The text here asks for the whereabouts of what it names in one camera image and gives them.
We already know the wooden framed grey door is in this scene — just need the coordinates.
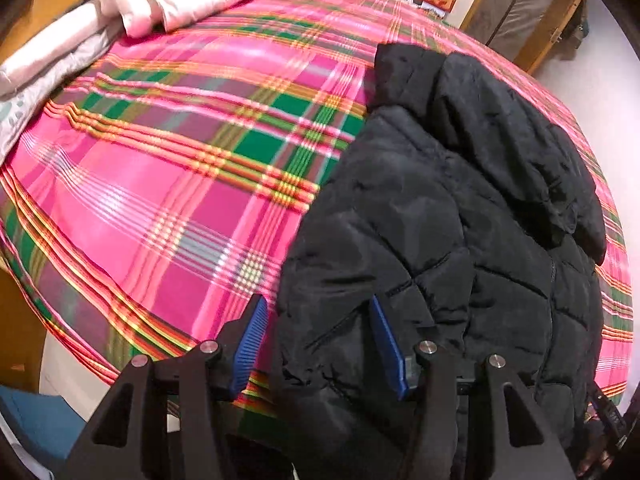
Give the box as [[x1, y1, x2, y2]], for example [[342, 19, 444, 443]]
[[460, 0, 588, 76]]

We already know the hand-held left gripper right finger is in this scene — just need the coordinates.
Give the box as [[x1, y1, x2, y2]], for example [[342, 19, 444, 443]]
[[369, 295, 576, 480]]

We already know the pink plaid bed sheet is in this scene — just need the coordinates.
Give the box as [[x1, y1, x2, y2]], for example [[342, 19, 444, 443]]
[[0, 0, 633, 418]]

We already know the hanging bag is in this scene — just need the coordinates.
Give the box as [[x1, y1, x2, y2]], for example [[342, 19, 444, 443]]
[[570, 0, 592, 51]]

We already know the pink rolled pillow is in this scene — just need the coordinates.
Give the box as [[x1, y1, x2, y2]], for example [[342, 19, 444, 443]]
[[0, 2, 116, 98]]

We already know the black puffer jacket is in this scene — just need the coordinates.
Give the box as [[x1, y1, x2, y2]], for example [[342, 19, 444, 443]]
[[272, 42, 608, 480]]

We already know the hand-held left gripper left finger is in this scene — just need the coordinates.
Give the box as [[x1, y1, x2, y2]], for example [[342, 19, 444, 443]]
[[65, 294, 268, 480]]

